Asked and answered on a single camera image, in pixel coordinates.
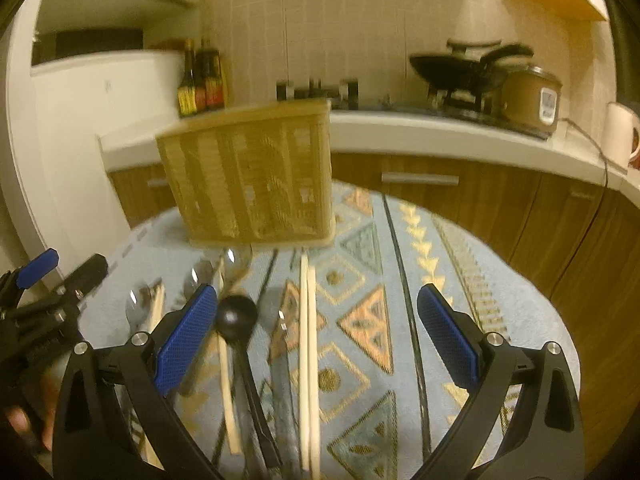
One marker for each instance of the patterned light blue tablecloth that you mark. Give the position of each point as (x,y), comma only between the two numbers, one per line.
(385,396)

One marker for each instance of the silver drawer handle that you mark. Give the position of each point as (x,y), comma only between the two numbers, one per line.
(428,179)

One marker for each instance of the wooden chopstick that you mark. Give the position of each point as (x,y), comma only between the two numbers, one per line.
(157,306)
(303,377)
(232,430)
(314,416)

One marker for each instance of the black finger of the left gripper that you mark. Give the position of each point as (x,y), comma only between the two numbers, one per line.
(85,278)

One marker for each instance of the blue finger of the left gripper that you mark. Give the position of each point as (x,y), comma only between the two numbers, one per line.
(37,269)

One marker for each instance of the person's left hand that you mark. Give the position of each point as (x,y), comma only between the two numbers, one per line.
(31,412)

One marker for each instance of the beige plastic utensil basket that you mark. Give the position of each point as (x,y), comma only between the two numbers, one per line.
(254,175)

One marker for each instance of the black ladle spoon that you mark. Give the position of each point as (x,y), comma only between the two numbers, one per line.
(235,321)

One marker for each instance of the dark soy sauce bottle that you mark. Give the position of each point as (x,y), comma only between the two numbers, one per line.
(186,93)

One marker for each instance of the brown rice cooker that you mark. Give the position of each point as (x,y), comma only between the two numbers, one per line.
(530,97)

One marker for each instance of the black wok with lid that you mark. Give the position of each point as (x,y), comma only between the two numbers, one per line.
(456,71)

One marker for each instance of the black gas stove top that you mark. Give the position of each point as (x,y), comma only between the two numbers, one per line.
(345,98)

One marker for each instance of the large sauce bottle red label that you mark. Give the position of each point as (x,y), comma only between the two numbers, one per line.
(209,82)

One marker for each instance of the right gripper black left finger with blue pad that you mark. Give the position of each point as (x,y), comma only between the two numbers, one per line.
(91,439)

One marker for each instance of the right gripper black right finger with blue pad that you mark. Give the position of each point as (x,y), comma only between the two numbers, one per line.
(544,439)

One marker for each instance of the white electric kettle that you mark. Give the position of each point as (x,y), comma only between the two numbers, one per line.
(621,124)

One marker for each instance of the steel spoon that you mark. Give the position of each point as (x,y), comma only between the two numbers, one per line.
(201,273)
(236,261)
(138,307)

